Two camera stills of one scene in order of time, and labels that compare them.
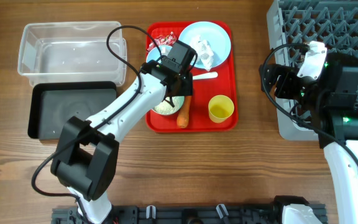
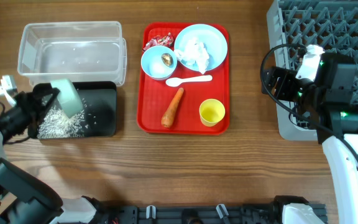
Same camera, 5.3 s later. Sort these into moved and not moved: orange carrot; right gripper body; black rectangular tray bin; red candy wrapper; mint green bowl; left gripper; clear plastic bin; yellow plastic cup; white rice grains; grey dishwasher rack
Moved: yellow plastic cup; left gripper; white rice grains; red candy wrapper; mint green bowl; orange carrot
Not moved: grey dishwasher rack; clear plastic bin; right gripper body; black rectangular tray bin
